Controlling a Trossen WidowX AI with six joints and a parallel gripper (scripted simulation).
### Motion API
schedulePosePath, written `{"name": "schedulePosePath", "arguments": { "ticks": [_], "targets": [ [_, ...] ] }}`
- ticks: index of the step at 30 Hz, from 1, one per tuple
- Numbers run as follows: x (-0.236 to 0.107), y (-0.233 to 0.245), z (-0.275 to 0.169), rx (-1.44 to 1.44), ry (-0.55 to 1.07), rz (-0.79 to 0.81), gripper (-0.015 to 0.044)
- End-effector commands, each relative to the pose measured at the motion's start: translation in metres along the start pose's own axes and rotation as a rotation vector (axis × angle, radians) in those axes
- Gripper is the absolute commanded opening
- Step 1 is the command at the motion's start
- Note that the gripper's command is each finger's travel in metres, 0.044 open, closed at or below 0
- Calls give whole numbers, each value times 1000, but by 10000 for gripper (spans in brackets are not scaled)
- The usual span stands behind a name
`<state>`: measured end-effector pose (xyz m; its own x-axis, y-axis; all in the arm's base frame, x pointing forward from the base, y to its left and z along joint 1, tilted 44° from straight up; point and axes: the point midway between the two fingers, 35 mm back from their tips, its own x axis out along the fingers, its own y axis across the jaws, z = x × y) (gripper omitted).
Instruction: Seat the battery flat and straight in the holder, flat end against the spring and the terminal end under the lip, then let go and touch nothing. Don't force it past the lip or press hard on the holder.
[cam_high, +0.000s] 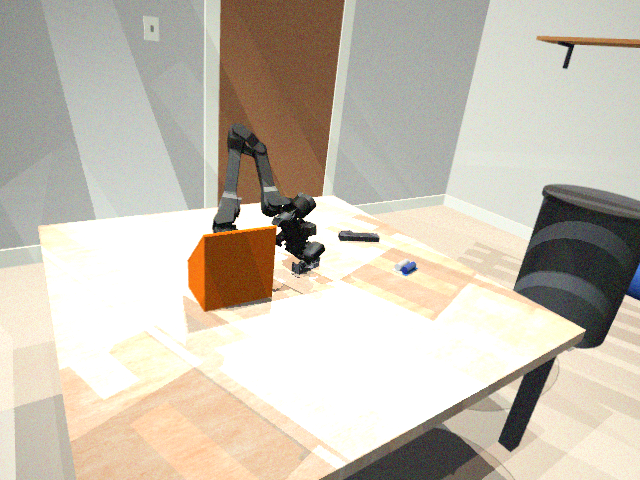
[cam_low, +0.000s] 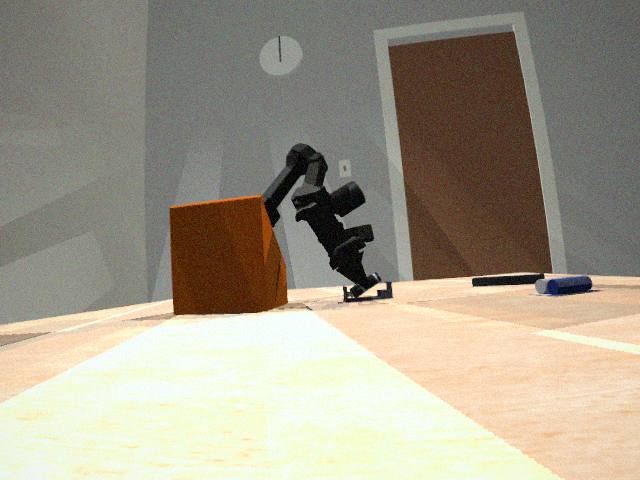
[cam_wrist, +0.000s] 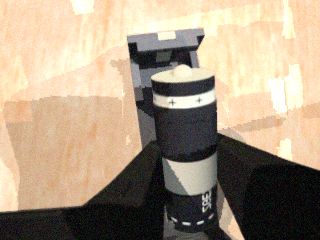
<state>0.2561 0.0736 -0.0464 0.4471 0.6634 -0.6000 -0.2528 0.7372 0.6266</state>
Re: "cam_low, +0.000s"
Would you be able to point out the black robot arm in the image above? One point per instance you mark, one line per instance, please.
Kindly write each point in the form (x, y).
(312, 201)

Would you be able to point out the black cylindrical battery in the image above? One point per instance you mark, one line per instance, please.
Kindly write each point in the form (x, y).
(358, 290)

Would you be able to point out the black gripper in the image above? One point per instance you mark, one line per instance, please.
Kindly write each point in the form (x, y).
(344, 254)

